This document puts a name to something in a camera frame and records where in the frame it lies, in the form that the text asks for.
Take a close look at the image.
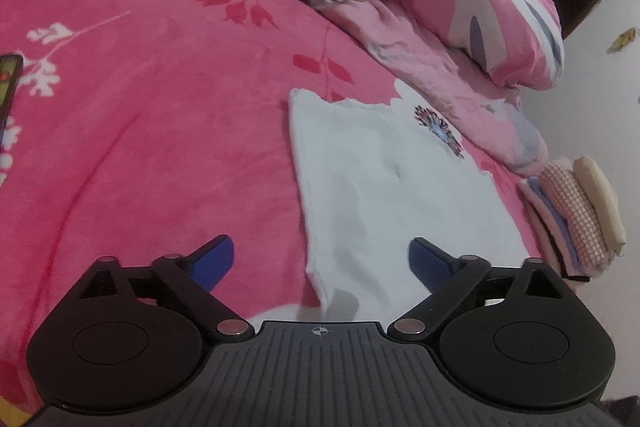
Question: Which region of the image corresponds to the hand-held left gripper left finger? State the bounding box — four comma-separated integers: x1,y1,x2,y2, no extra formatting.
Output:
77,235,253,342

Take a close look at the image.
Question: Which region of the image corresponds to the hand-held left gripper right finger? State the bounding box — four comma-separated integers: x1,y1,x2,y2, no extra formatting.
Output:
387,237,568,342

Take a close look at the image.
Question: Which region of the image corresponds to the white button shirt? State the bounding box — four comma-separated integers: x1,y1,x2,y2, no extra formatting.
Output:
288,88,532,315

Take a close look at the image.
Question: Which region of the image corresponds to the pale pink folded garment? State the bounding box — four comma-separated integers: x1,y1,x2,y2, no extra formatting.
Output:
517,179,591,280

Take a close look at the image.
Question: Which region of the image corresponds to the lilac folded garment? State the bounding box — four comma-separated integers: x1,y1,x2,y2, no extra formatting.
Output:
527,177,585,273

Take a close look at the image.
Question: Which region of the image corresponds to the pink checked knit garment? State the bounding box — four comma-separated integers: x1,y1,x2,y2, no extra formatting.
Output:
542,159,615,265

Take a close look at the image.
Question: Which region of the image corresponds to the pink floral bed blanket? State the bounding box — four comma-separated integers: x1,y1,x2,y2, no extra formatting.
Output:
0,0,601,413

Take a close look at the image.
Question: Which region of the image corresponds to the beige folded garment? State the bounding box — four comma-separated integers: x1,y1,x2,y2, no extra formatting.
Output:
572,156,627,258

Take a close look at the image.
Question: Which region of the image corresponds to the smartphone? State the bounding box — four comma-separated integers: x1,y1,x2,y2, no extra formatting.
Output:
0,53,25,122

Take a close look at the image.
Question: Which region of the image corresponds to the yellowed tape scrap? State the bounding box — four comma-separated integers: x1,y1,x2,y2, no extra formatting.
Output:
607,27,640,54

